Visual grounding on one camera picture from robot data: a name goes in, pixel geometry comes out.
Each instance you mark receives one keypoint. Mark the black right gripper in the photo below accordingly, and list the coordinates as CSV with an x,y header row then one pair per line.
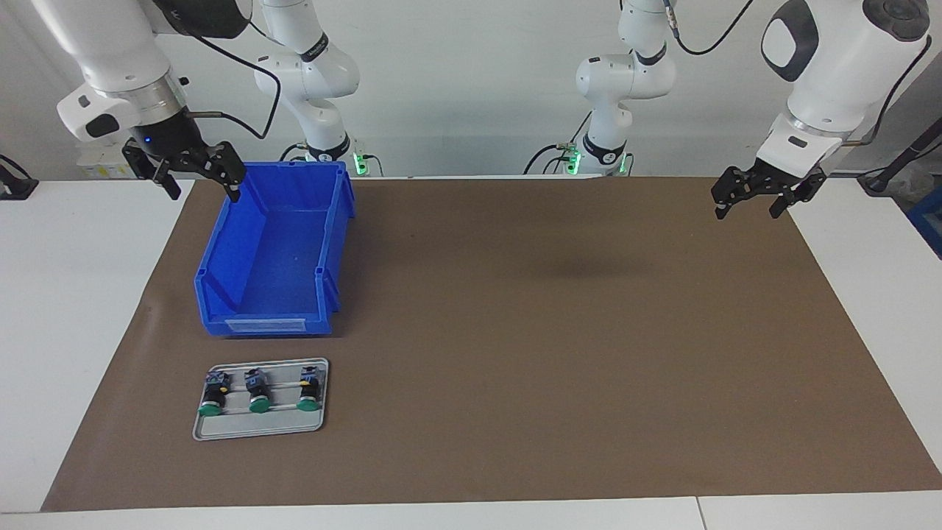
x,y
165,140

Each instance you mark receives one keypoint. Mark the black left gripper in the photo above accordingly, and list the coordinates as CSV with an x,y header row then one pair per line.
x,y
784,179

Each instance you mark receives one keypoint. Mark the green push button switch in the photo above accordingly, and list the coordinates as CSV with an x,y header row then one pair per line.
x,y
258,401
212,405
308,400

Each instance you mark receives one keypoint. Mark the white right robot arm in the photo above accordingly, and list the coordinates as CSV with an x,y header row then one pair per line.
x,y
110,44

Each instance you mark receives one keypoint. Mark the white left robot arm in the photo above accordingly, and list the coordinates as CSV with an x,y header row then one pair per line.
x,y
831,73

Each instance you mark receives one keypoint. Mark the blue plastic storage bin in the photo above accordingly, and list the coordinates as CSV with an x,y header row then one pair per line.
x,y
280,258

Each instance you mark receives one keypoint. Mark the black slanted pole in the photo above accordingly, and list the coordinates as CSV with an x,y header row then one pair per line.
x,y
901,158

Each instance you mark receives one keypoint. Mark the green lit base connector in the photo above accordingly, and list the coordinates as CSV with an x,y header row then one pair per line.
x,y
360,160
572,160

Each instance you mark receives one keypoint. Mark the blue crate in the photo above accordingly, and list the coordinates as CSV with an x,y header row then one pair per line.
x,y
929,224

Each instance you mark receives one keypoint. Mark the black clamp stand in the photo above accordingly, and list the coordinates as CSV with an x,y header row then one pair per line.
x,y
18,189

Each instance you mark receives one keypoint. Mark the grey metal tray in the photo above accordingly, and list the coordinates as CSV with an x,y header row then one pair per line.
x,y
257,428

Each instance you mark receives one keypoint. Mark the brown table mat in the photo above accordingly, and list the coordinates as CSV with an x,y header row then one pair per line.
x,y
515,368

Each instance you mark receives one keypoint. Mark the white wall socket box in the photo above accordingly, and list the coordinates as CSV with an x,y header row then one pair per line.
x,y
99,165

